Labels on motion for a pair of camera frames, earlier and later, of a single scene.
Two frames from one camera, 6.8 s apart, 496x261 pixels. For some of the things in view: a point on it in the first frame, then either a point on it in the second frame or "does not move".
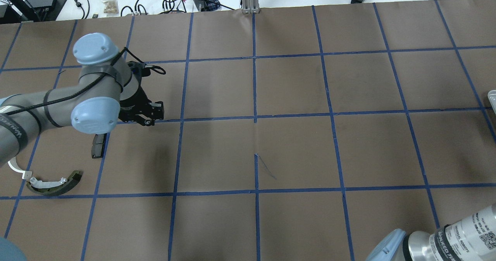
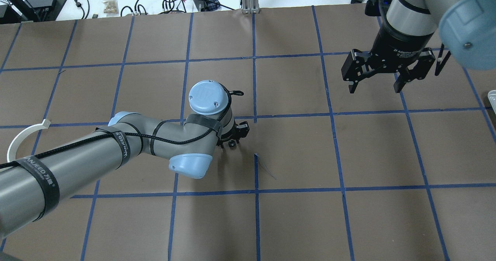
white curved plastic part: x=26 y=175 -> x=13 y=145
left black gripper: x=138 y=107 -> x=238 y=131
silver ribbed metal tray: x=491 y=97 does not move
